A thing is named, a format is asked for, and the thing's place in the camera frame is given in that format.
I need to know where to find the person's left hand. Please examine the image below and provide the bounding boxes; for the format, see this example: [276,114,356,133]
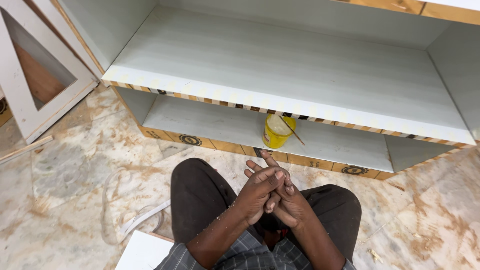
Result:
[235,167,296,226]

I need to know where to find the yellow glue can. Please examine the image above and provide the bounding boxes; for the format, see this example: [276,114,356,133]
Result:
[262,114,297,149]

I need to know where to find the thin wooden stick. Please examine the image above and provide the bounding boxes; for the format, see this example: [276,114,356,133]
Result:
[278,115,305,146]

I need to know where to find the grey plaid shirt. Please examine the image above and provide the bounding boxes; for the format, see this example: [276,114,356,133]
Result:
[154,229,357,270]

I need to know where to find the white laminated plywood cabinet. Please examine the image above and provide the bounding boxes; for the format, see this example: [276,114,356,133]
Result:
[50,0,480,181]

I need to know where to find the white edge band strip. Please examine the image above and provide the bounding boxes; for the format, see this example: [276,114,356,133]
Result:
[100,167,171,246]

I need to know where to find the white laminate board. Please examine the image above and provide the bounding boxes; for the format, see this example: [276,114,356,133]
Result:
[114,230,175,270]

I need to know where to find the thin wooden strip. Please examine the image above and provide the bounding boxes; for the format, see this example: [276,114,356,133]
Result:
[0,135,54,165]

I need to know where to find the plywood offcut piece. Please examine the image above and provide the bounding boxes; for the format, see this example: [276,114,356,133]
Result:
[0,98,14,128]

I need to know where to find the white wooden frame panel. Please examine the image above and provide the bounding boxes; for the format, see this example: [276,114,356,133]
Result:
[0,0,99,145]

